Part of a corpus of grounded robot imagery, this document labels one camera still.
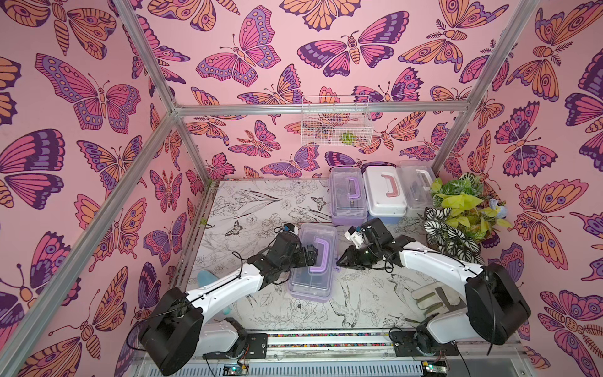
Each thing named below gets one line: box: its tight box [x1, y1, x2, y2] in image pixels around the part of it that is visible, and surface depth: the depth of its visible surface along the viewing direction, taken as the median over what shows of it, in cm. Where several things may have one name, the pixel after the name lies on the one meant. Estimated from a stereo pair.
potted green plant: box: [417, 172, 512, 264], surface depth 79 cm
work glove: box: [411, 281, 468, 316], surface depth 83 cm
